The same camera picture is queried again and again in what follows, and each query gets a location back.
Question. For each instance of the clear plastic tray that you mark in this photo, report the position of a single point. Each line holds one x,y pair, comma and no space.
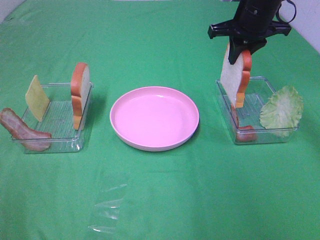
257,94
57,120

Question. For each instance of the clear right plastic tray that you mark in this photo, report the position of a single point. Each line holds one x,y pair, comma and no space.
257,94

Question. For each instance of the white bread slice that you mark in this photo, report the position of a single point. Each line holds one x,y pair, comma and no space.
235,77
79,89

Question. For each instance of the clear left plastic tray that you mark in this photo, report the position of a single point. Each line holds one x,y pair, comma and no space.
57,120

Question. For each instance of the green lettuce leaf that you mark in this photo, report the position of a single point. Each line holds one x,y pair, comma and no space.
283,111

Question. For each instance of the pink round plate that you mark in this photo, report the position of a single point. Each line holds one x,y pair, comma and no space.
154,118

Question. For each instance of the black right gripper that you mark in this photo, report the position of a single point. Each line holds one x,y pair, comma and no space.
253,21

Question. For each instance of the yellow cheese slice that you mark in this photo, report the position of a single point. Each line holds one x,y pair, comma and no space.
36,99

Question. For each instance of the green tablecloth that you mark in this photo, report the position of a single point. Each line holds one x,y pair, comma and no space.
207,189

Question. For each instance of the clear plastic bag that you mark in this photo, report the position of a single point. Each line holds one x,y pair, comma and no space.
105,212

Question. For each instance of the bacon strip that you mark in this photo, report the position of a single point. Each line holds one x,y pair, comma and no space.
20,130
244,134

